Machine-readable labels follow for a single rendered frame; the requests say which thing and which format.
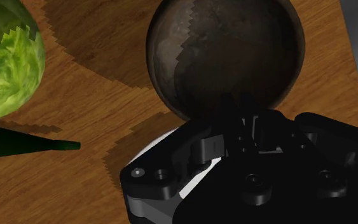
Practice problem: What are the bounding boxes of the dark green bottle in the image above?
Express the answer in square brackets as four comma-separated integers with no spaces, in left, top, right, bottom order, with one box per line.
[0,125,81,160]

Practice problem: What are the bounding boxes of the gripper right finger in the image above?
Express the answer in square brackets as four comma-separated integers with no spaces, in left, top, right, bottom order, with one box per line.
[242,92,358,185]

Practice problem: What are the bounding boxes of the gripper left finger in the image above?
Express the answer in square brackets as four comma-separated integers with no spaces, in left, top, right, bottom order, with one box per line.
[119,92,247,224]

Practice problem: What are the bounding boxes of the green lettuce head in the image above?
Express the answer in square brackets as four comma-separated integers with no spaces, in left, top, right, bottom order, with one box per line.
[0,0,46,124]

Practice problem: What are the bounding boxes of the dark brown bowl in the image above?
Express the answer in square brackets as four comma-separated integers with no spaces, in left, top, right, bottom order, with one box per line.
[146,0,306,122]

